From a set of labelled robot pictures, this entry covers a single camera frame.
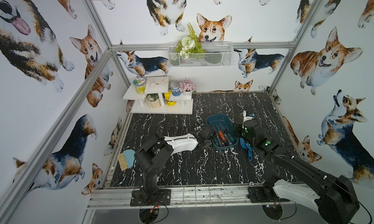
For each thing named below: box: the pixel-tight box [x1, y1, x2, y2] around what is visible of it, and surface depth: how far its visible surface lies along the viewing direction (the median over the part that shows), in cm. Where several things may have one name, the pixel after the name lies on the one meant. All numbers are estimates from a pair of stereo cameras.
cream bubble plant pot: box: [146, 93, 162, 109], surface depth 109 cm
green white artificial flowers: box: [173, 21, 205, 59], surface depth 82 cm
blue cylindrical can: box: [170, 81, 183, 97], surface depth 97 cm
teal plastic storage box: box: [205, 113, 239, 151], surface depth 98 cm
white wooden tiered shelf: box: [122, 75, 194, 115], surface depth 109 cm
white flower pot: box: [179, 78, 197, 97], surface depth 94 cm
